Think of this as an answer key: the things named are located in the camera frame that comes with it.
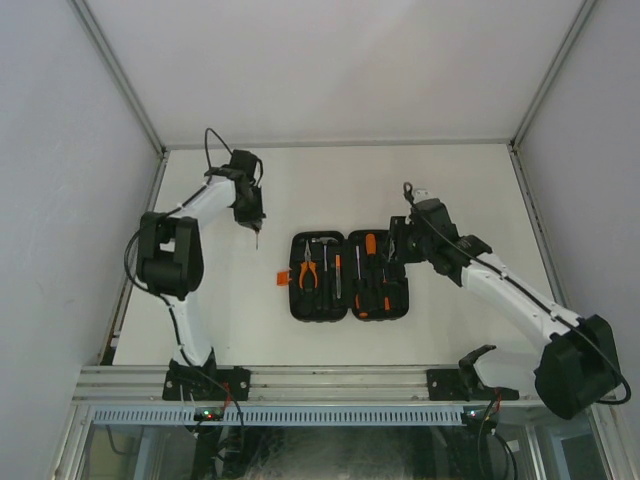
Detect camera black cable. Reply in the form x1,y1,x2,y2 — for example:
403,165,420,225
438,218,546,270
203,127,264,181
401,180,632,405

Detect black handle claw hammer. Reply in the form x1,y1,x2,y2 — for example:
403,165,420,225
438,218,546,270
304,233,344,272

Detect orange handle needle-nose pliers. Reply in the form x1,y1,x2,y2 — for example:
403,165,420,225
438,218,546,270
298,241,319,292

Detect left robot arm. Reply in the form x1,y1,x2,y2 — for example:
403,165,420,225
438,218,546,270
133,150,266,400

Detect left camera black cable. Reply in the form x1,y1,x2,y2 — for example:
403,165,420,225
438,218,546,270
203,127,264,181

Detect aluminium front rail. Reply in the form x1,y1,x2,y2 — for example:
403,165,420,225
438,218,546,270
72,363,617,405

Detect right camera black cable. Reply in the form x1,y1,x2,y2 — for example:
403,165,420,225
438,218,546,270
401,180,632,405

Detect blue slotted cable duct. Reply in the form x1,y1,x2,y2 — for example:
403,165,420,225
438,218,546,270
93,405,465,427

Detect black plastic tool case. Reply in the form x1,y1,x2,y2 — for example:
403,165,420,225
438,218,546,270
277,229,410,323

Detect orange handle screwdriver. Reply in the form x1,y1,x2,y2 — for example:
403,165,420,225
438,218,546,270
365,233,378,287

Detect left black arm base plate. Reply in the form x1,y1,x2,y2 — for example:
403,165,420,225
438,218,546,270
162,365,251,402

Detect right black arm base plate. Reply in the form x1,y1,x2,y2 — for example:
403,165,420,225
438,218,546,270
426,344,520,402

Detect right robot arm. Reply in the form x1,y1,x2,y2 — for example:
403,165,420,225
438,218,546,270
386,190,632,420

